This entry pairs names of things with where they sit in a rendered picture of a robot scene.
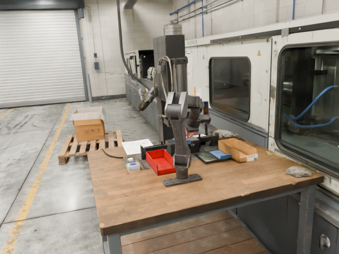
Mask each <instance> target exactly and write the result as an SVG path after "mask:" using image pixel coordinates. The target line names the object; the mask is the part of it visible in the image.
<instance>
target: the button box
mask: <svg viewBox="0 0 339 254"><path fill-rule="evenodd" d="M102 150H103V152H104V153H105V154H106V155H108V156H110V157H114V158H123V160H124V164H125V166H126V167H127V163H131V162H137V160H136V158H135V157H134V156H132V158H133V160H128V158H127V157H116V156H112V155H109V154H107V153H106V152H105V151H104V149H102Z"/></svg>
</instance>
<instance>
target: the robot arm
mask: <svg viewBox="0 0 339 254"><path fill-rule="evenodd" d="M172 101H173V103H174V104H172ZM203 108H204V102H203V101H202V98H200V96H193V95H188V92H181V93H176V92H169V93H168V97H167V101H166V105H165V109H164V113H165V116H166V117H168V120H170V123H171V125H172V128H173V132H174V139H175V154H174V156H173V161H174V162H173V167H175V168H176V177H174V178H169V179H164V180H162V183H163V184H164V185H165V187H170V186H175V185H180V184H185V183H190V182H195V181H199V180H202V177H201V176H200V175H199V174H198V173H194V174H189V175H188V168H189V167H190V166H191V159H192V157H191V152H190V149H189V147H188V144H187V140H186V135H187V138H188V139H189V138H191V137H192V136H193V135H194V134H195V133H197V132H198V131H199V126H200V123H202V124H204V125H205V126H207V125H208V124H210V121H211V118H210V116H209V114H207V115H200V113H201V111H202V110H203ZM187 109H191V110H190V113H189V117H188V118H186V116H187ZM189 133H191V135H190V136H189Z"/></svg>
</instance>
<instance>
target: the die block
mask: <svg viewBox="0 0 339 254"><path fill-rule="evenodd" d="M166 144H167V149H166V151H167V152H168V153H169V154H170V155H171V156H172V157H173V156H174V154H175V145H174V146H170V145H169V144H168V143H166ZM193 144H194V145H195V146H194V147H191V146H189V145H188V147H189V149H190V152H191V154H192V153H198V152H199V142H193Z"/></svg>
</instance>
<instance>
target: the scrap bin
mask: <svg viewBox="0 0 339 254"><path fill-rule="evenodd" d="M146 161H147V162H148V164H149V165H150V166H151V168H152V169H153V170H154V172H155V173H156V174H157V176H160V175H166V174H171V173H176V168H175V167H173V162H174V161H173V157H172V156H171V155H170V154H169V153H168V152H167V151H166V150H165V149H160V150H154V151H148V152H146Z"/></svg>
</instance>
